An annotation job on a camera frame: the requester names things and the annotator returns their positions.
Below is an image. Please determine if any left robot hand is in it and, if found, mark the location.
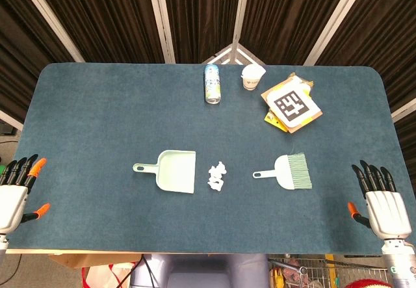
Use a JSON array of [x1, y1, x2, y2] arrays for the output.
[[0, 153, 51, 237]]

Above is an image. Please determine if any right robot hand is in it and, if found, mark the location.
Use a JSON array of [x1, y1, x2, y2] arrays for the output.
[[346, 159, 413, 241]]

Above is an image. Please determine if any mint green hand brush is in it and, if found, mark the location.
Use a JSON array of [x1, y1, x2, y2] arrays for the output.
[[252, 152, 313, 191]]

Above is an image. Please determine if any mint green plastic dustpan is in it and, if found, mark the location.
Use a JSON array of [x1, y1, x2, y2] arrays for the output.
[[132, 150, 197, 194]]

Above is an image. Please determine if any white paper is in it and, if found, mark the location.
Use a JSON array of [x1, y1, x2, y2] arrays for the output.
[[207, 161, 229, 192]]

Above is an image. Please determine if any white plastic cup with lid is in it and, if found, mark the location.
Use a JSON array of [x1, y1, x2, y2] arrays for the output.
[[240, 64, 267, 92]]

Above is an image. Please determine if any red knit hat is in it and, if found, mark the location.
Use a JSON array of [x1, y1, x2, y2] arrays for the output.
[[344, 278, 393, 288]]

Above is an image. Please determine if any brown cardboard box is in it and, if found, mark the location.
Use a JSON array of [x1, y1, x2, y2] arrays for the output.
[[48, 253, 144, 269]]

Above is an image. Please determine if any red white plastic bag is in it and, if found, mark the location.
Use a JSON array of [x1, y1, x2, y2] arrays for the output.
[[81, 261, 137, 288]]

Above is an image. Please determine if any brown cardboard sheet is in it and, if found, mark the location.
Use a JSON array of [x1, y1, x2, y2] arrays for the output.
[[260, 75, 324, 135]]

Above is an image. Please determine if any blue felt table mat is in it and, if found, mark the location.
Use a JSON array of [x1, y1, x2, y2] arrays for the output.
[[6, 62, 411, 255]]

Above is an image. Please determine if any white card with black marker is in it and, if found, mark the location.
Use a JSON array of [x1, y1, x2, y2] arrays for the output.
[[266, 83, 322, 129]]

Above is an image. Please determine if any yellow snack package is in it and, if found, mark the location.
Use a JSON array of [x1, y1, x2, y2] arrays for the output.
[[263, 72, 315, 133]]

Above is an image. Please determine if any dark brown pleated curtain panel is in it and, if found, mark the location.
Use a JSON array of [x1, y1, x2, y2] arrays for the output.
[[162, 0, 243, 64], [31, 0, 165, 63], [239, 0, 355, 66], [0, 0, 77, 123], [317, 0, 416, 152]]

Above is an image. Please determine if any grey purple robot torso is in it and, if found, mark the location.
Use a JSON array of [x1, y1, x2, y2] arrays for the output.
[[129, 254, 270, 288]]

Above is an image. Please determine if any white blue drink can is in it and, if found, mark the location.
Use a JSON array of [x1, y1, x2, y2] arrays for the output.
[[203, 64, 222, 105]]

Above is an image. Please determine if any white partition base foot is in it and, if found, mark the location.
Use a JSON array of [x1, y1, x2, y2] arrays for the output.
[[203, 42, 265, 66]]

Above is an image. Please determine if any white partition frame post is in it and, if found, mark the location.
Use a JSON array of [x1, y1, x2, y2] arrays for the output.
[[391, 98, 416, 123], [14, 0, 86, 63], [304, 0, 370, 66], [231, 0, 253, 65], [0, 110, 24, 132], [146, 0, 178, 64]]

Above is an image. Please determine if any metal wire cart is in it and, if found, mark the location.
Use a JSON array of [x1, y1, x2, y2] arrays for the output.
[[268, 254, 391, 288]]

